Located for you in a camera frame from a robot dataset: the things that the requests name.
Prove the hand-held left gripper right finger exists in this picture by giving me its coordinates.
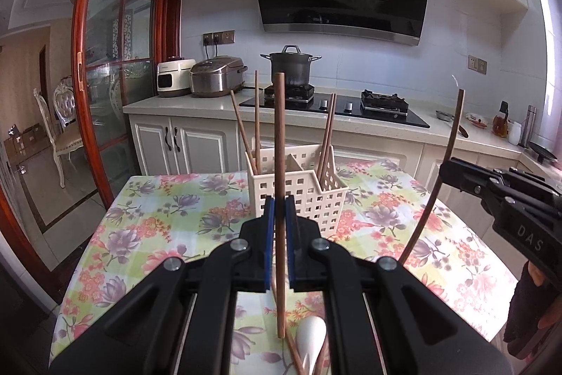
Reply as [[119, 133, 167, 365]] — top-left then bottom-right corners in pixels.
[[285, 195, 514, 375]]

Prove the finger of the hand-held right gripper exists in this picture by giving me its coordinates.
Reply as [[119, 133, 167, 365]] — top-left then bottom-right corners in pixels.
[[440, 164, 514, 218], [448, 159, 562, 193]]

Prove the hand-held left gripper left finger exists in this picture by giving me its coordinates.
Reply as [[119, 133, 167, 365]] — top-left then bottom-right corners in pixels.
[[48, 195, 276, 375]]

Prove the brown wooden chopstick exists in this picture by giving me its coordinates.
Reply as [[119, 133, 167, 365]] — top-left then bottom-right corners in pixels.
[[399, 89, 466, 265], [273, 73, 288, 340]]

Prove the white perforated plastic basket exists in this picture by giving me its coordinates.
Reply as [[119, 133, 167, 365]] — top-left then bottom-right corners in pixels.
[[245, 144, 349, 241]]

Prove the white ceramic spoon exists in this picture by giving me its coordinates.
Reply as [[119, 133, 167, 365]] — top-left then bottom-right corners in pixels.
[[296, 316, 328, 375]]

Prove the set of wooden chopsticks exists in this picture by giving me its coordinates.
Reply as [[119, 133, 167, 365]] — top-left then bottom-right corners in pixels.
[[230, 70, 337, 375]]

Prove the person's right hand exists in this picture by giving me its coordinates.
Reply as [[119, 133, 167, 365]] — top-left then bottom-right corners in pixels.
[[523, 261, 562, 341]]

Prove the black pan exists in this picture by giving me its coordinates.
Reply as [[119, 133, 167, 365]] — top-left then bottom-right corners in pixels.
[[527, 141, 560, 165]]

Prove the steel thermos bottle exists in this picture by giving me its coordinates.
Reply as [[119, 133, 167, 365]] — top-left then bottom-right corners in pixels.
[[519, 105, 537, 148]]

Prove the amber oil bottle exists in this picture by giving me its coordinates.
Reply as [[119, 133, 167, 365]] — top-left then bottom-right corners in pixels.
[[492, 102, 510, 137]]

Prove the kitchen knife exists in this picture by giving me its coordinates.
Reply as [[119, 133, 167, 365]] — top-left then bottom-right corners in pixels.
[[436, 109, 470, 137]]

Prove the dark cloth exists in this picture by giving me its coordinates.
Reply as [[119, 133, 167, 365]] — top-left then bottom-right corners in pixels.
[[503, 263, 549, 360]]

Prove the black glass gas hob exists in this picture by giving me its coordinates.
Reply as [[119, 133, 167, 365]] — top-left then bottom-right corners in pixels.
[[239, 84, 431, 129]]

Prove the floral tablecloth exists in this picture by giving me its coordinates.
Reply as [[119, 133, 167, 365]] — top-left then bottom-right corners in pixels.
[[50, 157, 519, 375]]

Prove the silver rice cooker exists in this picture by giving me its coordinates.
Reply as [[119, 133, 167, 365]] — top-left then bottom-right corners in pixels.
[[190, 56, 249, 98]]

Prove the grey cooking pot with lid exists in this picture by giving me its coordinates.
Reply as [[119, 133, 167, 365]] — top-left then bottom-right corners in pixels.
[[260, 45, 322, 88]]

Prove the white rice cooker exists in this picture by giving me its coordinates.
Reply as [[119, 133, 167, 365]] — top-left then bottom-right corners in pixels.
[[156, 56, 196, 98]]

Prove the white ornate dining chair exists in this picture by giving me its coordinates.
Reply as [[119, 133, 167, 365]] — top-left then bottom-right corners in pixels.
[[53, 75, 85, 125], [34, 89, 84, 189]]

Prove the red wooden glass door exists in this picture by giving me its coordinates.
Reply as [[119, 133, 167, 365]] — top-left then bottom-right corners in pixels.
[[71, 0, 183, 209]]

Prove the brown cardboard box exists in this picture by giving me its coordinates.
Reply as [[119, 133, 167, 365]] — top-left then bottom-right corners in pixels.
[[4, 124, 50, 167]]

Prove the dark wall outlet strip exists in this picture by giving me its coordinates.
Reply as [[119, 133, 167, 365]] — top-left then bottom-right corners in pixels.
[[203, 30, 236, 46]]

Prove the red wooden door frame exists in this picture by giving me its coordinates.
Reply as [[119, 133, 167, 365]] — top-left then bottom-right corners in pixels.
[[0, 182, 63, 305]]

